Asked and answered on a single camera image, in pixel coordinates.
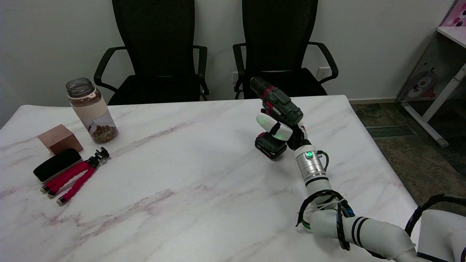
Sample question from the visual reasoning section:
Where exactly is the green cordless power drill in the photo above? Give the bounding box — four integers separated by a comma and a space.
250, 76, 304, 160

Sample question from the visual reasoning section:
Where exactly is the metal floor vent grille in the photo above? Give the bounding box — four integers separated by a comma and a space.
366, 126, 418, 138

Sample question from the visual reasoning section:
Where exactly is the clear jar with beige band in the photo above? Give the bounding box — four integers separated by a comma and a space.
66, 77, 119, 144

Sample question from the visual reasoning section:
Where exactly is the pink picture board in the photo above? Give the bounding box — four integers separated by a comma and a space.
442, 0, 466, 28

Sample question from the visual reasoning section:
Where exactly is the black elbow cable loop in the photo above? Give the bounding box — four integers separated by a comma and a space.
404, 194, 466, 237

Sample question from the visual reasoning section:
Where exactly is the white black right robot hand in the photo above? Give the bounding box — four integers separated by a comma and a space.
256, 114, 311, 150

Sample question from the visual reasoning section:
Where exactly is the black mesh office chair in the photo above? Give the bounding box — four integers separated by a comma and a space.
233, 0, 339, 100
94, 0, 210, 106

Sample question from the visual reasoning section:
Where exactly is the red flexible mini tripod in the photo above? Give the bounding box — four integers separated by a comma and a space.
40, 147, 110, 205

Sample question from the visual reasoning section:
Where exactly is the copper coloured block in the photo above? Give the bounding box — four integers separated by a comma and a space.
38, 124, 84, 155

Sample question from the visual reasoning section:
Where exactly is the white desk with cartoon panel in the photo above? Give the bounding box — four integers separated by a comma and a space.
396, 26, 466, 147

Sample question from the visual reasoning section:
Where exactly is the black glasses case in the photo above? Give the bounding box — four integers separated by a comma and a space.
33, 148, 83, 183

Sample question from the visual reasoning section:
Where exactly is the black forearm cable loop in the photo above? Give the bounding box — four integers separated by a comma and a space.
296, 189, 356, 251

